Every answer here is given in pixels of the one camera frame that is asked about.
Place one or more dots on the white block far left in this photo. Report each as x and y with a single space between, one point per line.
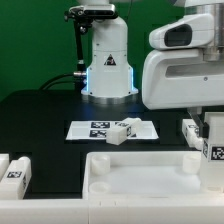
4 163

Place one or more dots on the white desk top tray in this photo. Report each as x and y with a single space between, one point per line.
163 173

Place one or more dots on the white front wall bar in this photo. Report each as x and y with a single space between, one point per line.
127 211

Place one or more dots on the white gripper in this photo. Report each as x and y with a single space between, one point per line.
182 79

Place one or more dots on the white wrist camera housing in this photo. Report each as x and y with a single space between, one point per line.
189 32

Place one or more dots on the white marker base plate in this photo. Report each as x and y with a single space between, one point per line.
96 130

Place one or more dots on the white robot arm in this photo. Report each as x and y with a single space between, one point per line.
109 46

